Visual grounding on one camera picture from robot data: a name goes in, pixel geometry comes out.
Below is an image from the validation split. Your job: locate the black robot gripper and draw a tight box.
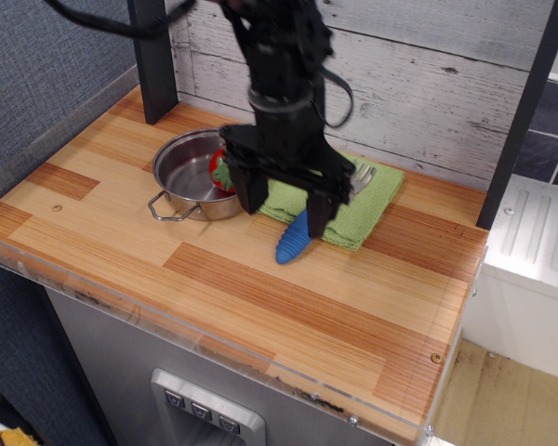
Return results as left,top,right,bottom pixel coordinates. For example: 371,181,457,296
219,106,354,239

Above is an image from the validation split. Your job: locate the blue handled metal fork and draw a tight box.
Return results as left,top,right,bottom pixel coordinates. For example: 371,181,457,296
275,162,377,265

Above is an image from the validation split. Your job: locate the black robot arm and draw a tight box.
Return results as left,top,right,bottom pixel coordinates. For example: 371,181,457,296
219,1,354,238

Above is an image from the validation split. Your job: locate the stainless steel pot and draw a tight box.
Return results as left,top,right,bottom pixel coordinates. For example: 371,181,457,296
148,128,242,222

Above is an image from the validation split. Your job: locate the red toy tomato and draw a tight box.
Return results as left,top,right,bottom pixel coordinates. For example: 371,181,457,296
208,149,235,193

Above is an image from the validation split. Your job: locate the green folded cloth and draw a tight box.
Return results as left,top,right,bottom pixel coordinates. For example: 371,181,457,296
259,152,405,252

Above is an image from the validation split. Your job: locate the clear acrylic table edge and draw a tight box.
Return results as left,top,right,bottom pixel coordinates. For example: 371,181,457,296
0,242,434,445

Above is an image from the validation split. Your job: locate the silver dispenser button panel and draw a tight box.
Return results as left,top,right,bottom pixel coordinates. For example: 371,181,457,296
151,368,267,445

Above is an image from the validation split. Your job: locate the grey toy fridge cabinet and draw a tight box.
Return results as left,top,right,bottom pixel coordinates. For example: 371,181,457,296
47,291,386,445

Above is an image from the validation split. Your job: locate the white toy sink unit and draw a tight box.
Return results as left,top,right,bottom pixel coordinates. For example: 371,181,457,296
462,176,558,377

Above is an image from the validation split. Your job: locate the yellow object at corner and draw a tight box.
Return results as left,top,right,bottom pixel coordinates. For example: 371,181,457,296
0,428,39,446

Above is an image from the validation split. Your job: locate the dark left frame post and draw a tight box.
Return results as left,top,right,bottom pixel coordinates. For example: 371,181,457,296
127,0,178,125

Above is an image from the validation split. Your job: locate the dark frame post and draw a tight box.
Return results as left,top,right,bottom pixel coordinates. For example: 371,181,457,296
476,0,558,230
127,0,178,125

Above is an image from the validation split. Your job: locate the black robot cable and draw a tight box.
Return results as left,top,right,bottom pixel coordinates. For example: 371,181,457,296
44,0,196,41

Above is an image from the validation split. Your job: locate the dark right frame post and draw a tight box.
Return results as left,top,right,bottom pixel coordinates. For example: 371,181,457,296
476,0,558,230

